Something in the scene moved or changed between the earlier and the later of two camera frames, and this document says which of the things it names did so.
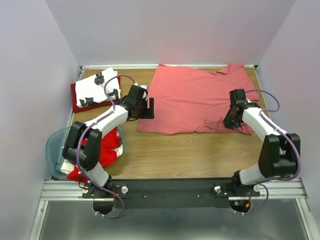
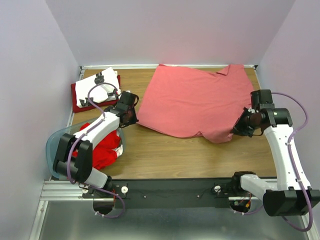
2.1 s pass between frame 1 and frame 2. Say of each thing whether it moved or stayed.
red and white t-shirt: stayed
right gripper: moved
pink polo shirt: stayed
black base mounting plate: stayed
